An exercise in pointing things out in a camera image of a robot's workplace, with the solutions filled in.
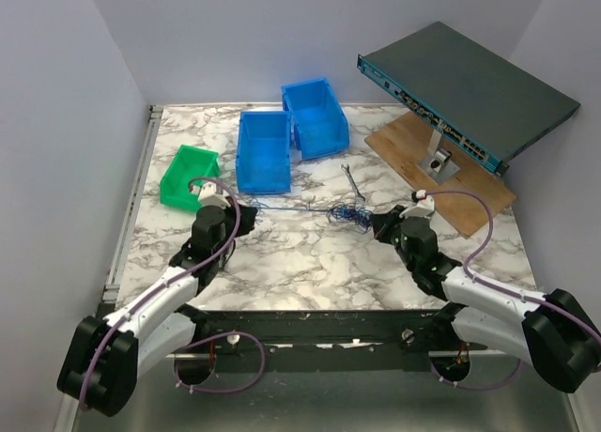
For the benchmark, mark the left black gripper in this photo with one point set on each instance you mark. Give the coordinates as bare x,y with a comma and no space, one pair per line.
246,220

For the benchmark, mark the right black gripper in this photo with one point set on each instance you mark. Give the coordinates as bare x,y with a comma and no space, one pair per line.
385,222

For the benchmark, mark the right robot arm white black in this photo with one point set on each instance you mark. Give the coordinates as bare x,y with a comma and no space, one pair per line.
549,331

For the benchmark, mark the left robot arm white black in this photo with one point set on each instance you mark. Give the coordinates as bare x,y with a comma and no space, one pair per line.
155,291

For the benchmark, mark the blue plastic bin left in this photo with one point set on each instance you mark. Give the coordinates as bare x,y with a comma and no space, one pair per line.
263,164

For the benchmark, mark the blue plastic bin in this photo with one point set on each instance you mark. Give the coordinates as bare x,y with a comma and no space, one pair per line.
320,127
263,164

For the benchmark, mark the small silver wrench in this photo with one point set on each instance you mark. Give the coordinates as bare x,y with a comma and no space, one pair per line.
354,187

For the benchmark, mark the green plastic bin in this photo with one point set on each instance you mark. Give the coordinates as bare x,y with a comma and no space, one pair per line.
189,162

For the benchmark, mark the wooden board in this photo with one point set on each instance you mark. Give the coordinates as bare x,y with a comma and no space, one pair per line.
403,144

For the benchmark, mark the blue plastic bin right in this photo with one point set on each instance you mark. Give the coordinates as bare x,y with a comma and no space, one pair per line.
320,127

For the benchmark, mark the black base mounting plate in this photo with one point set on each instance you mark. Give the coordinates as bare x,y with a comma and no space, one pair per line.
233,342

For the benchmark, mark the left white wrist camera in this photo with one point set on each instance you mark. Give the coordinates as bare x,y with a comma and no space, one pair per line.
211,194

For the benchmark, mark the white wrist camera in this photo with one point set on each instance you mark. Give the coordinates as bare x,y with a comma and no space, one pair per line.
211,194
423,205

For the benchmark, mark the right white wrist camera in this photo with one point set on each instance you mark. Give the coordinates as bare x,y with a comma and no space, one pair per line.
423,205

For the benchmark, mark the black T-handle tool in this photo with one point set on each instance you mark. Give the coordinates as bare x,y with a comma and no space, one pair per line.
224,258

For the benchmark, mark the metal switch stand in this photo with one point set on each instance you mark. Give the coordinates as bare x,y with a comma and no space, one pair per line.
437,163

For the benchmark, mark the dark network switch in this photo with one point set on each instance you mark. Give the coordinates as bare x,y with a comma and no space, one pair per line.
484,104

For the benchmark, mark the aluminium frame rail left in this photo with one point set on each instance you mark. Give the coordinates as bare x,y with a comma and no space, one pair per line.
113,281

